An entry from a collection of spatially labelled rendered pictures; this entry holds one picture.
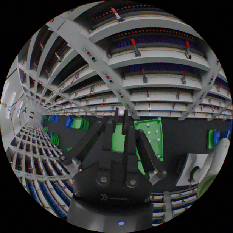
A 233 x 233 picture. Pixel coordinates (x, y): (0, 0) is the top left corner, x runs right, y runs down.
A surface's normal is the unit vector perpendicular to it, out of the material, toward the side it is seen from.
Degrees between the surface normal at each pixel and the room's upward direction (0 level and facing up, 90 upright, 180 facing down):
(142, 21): 109
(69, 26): 90
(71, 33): 90
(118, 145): 0
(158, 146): 0
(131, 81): 19
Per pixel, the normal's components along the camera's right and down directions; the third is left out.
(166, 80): -0.46, -0.01
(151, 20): -0.03, 1.00
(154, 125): -0.42, -0.33
